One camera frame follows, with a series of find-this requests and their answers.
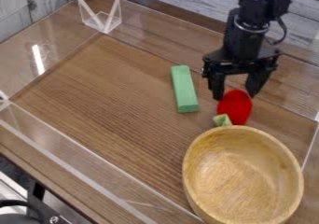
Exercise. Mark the clear acrylic tray walls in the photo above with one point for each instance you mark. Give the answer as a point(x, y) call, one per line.
point(88, 114)

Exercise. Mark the wooden bowl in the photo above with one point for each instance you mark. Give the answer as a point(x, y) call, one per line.
point(242, 178)

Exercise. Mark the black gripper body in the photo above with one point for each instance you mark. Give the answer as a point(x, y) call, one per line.
point(222, 62)

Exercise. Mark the red plush strawberry toy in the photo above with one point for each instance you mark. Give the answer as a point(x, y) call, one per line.
point(234, 109)

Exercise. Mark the green rectangular block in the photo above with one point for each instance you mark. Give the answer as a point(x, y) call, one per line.
point(184, 89)

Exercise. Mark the black table clamp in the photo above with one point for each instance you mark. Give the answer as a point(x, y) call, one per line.
point(48, 216)

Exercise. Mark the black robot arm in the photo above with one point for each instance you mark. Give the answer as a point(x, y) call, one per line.
point(254, 31)

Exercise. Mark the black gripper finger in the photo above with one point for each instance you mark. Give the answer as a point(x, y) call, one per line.
point(255, 82)
point(216, 85)

